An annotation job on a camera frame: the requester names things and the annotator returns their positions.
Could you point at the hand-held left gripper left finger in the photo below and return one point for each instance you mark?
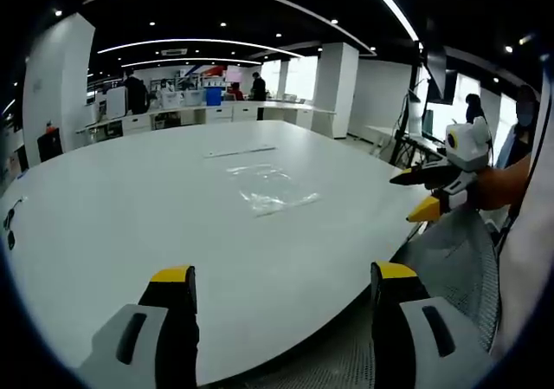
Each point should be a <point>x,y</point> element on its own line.
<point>143,332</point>

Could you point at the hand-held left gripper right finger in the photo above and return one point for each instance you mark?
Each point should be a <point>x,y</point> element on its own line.
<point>407,332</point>

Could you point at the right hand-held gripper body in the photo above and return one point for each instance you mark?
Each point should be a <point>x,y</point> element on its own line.
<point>467,146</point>

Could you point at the clear plastic food packaging bag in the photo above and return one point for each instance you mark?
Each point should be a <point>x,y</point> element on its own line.
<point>277,189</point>

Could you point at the white side desk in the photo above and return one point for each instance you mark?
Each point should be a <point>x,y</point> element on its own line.
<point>402,135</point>

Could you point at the black monitor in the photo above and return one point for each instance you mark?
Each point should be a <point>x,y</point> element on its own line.
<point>437,70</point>

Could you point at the person's white clothing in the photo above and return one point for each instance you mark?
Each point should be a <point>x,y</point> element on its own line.
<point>526,254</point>

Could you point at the long white counter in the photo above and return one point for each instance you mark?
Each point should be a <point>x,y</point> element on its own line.
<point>208,114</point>

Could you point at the blue storage bin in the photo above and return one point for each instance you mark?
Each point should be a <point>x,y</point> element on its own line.
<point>214,94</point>

